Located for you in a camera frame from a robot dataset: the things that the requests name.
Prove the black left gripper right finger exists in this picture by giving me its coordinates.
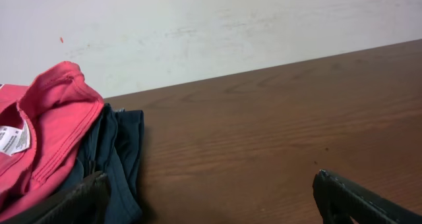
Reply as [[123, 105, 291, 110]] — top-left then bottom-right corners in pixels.
[[313, 169, 421, 224]]

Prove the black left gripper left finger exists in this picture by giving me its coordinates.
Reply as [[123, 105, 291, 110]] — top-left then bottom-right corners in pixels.
[[2, 171, 111, 224]]

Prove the navy folded garment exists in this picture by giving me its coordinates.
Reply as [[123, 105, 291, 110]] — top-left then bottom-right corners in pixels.
[[58, 104, 144, 223]]

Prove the red folded t-shirt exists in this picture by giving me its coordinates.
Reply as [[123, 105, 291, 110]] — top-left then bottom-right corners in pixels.
[[1, 61, 104, 221]]

